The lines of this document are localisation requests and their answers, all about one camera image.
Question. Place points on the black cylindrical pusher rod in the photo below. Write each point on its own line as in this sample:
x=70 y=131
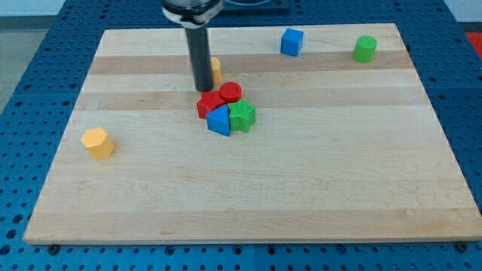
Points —
x=198 y=45

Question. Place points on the yellow heart block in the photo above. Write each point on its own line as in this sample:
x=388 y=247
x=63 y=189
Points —
x=216 y=70

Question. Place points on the red circle block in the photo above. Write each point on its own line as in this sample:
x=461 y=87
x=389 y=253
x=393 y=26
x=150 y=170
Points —
x=231 y=92

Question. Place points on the red star block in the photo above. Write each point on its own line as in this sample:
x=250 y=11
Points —
x=209 y=101

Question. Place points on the blue triangle block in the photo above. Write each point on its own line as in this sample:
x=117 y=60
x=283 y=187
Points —
x=218 y=120

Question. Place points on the green star block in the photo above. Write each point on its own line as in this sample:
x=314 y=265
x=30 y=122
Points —
x=241 y=115

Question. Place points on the blue cube block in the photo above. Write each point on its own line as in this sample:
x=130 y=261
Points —
x=292 y=41

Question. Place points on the yellow hexagon block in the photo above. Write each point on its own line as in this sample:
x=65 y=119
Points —
x=98 y=142

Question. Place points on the green cylinder block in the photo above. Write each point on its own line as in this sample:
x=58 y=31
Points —
x=365 y=48

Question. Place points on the light wooden board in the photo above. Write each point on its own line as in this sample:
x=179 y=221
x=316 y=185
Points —
x=341 y=151

